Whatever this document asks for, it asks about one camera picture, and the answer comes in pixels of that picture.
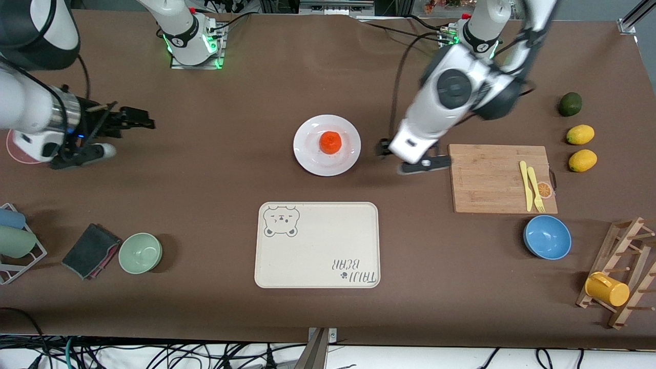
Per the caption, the yellow plastic knife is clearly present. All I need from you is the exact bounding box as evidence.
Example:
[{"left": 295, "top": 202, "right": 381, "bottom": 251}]
[{"left": 519, "top": 160, "right": 534, "bottom": 212}]

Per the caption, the wooden cup rack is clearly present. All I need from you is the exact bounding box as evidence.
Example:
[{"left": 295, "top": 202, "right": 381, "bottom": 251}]
[{"left": 576, "top": 217, "right": 656, "bottom": 330}]

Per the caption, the pale green bowl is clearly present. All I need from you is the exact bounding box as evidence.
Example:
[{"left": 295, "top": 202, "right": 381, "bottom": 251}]
[{"left": 118, "top": 233, "right": 163, "bottom": 275}]

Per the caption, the yellow mug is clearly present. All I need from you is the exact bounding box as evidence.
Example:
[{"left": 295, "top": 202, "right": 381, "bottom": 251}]
[{"left": 585, "top": 272, "right": 630, "bottom": 308}]

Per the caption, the light blue cup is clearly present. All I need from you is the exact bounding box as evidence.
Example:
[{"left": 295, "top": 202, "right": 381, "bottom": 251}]
[{"left": 0, "top": 208, "right": 27, "bottom": 230}]

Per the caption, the orange fruit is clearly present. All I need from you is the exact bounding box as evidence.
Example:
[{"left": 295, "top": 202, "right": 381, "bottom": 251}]
[{"left": 319, "top": 131, "right": 342, "bottom": 154}]

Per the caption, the beige bear print tray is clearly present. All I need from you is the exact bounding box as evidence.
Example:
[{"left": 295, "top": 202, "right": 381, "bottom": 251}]
[{"left": 254, "top": 201, "right": 381, "bottom": 289}]

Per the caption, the pale green cup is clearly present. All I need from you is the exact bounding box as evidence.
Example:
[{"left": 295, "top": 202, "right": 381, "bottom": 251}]
[{"left": 0, "top": 225, "right": 38, "bottom": 259}]

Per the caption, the yellow lemon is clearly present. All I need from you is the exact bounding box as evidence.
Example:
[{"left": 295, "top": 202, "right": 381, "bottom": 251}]
[
  {"left": 568, "top": 149, "right": 598, "bottom": 173},
  {"left": 566, "top": 125, "right": 596, "bottom": 146}
]

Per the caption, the grey metal box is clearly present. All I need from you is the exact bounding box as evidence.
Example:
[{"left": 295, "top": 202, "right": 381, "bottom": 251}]
[{"left": 300, "top": 0, "right": 375, "bottom": 16}]

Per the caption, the bamboo cutting board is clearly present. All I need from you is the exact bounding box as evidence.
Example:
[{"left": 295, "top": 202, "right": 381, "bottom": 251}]
[{"left": 448, "top": 143, "right": 559, "bottom": 215}]

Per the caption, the dark green avocado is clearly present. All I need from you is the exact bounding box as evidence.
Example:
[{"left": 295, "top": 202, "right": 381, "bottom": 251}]
[{"left": 558, "top": 92, "right": 583, "bottom": 117}]

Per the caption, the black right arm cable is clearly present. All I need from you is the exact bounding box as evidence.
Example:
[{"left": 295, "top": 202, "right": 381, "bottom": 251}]
[{"left": 76, "top": 54, "right": 92, "bottom": 100}]

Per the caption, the dark grey folded cloth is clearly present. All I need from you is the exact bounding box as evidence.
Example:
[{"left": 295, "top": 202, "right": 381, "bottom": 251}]
[{"left": 61, "top": 223, "right": 122, "bottom": 280}]

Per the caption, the black base cable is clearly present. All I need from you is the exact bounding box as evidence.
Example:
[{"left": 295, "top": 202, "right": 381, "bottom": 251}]
[
  {"left": 209, "top": 11, "right": 253, "bottom": 32},
  {"left": 359, "top": 18, "right": 453, "bottom": 44}
]

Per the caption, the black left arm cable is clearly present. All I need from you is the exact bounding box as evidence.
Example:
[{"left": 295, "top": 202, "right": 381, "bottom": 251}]
[{"left": 391, "top": 32, "right": 444, "bottom": 140}]

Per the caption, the white wire cup holder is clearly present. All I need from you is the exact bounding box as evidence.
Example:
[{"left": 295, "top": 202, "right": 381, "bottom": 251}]
[{"left": 0, "top": 202, "right": 48, "bottom": 285}]

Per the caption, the aluminium table corner bracket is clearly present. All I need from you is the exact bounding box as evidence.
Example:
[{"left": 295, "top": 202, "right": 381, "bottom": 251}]
[{"left": 618, "top": 0, "right": 656, "bottom": 34}]

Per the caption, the white round plate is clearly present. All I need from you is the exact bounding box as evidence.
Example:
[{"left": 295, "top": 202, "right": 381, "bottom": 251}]
[{"left": 293, "top": 114, "right": 362, "bottom": 177}]

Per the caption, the pink pot with steel interior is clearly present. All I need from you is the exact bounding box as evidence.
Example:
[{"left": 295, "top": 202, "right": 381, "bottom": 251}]
[{"left": 6, "top": 128, "right": 36, "bottom": 166}]

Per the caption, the yellow plastic fork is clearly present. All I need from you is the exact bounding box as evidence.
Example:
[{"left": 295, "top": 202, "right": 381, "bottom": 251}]
[{"left": 527, "top": 167, "right": 546, "bottom": 213}]

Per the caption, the metal camera mount clamp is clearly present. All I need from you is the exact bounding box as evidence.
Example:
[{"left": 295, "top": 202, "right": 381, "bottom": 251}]
[{"left": 302, "top": 327, "right": 338, "bottom": 369}]

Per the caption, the blue bowl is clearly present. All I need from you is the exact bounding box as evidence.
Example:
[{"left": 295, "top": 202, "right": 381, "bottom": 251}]
[{"left": 523, "top": 215, "right": 572, "bottom": 260}]

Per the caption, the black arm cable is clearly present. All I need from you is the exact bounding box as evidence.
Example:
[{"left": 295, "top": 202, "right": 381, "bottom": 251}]
[
  {"left": 76, "top": 54, "right": 92, "bottom": 100},
  {"left": 391, "top": 32, "right": 444, "bottom": 140}
]

